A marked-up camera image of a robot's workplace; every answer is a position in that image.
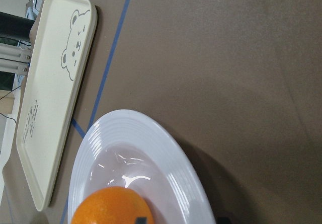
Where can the cream bear tray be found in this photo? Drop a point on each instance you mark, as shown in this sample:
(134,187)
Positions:
(62,45)

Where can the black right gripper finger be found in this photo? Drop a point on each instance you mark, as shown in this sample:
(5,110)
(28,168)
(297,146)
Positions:
(141,220)

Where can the orange fruit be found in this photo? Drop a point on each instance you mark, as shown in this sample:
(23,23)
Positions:
(112,205)

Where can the black water bottle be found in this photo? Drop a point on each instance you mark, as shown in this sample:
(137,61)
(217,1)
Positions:
(15,27)

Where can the white ceramic plate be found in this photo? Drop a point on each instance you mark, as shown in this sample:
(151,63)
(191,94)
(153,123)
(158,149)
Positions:
(129,149)

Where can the aluminium frame post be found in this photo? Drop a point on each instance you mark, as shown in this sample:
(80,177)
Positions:
(15,59)

